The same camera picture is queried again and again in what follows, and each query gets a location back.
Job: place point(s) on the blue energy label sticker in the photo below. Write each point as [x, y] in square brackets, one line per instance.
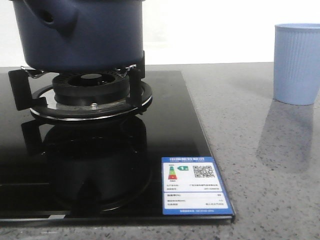
[192, 186]

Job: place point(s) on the light blue ribbed cup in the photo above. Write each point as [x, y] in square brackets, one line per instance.
[296, 69]

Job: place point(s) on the black pot support grate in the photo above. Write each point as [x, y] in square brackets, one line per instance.
[42, 103]

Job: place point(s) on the dark blue cooking pot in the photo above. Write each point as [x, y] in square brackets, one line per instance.
[80, 35]

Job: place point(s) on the black gas burner head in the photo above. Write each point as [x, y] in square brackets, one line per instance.
[83, 89]

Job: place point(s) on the black glass gas stove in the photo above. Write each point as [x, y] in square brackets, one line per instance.
[107, 171]

